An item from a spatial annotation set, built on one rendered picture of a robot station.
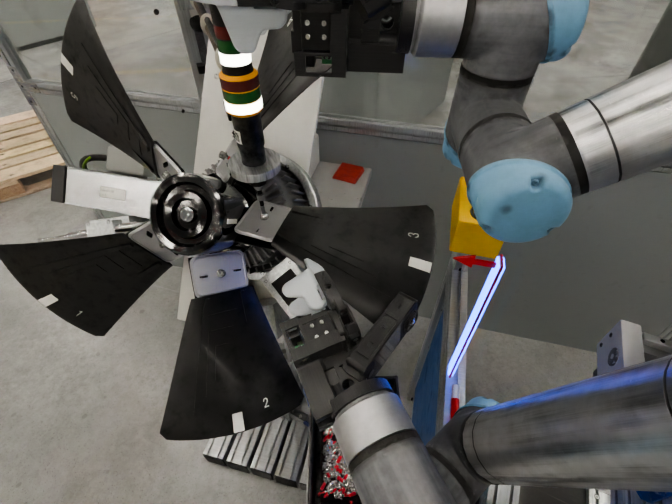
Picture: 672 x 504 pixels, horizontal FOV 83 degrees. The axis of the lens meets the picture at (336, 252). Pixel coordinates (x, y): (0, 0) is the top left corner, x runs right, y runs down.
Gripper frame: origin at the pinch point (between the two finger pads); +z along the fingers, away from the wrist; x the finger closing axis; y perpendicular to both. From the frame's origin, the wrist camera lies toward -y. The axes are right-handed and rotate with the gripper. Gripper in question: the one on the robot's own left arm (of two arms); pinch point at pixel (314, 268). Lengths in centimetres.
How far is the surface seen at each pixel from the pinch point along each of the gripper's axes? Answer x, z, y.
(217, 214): -6.2, 10.3, 9.8
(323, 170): 34, 66, -23
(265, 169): -11.9, 8.7, 1.9
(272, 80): -16.8, 22.1, -4.2
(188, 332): 8.3, 4.1, 20.4
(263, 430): 112, 26, 28
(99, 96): -16.0, 35.0, 20.7
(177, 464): 112, 28, 62
